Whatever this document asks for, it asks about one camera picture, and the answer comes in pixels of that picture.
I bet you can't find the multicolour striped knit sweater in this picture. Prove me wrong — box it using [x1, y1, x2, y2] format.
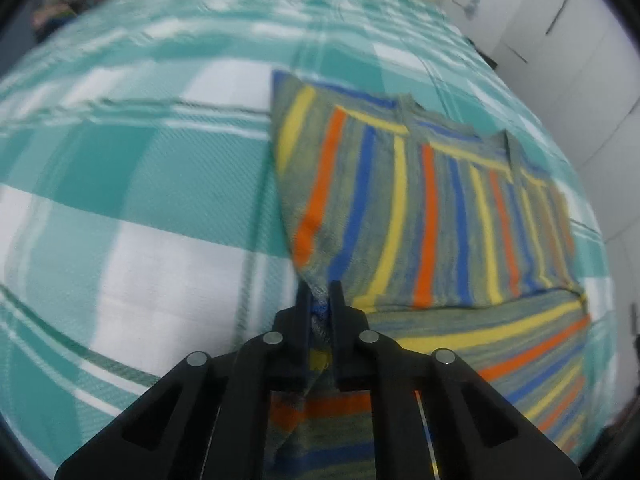
[271, 70, 590, 457]

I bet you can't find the teal white plaid bedspread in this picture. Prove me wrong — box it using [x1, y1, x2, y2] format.
[1, 0, 616, 477]

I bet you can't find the dark bedside table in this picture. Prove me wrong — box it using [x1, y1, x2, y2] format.
[475, 48, 498, 70]

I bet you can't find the white wardrobe with handles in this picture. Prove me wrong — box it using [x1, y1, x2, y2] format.
[495, 0, 639, 240]

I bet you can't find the wall socket with blue item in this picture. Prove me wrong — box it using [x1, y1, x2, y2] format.
[451, 0, 480, 20]

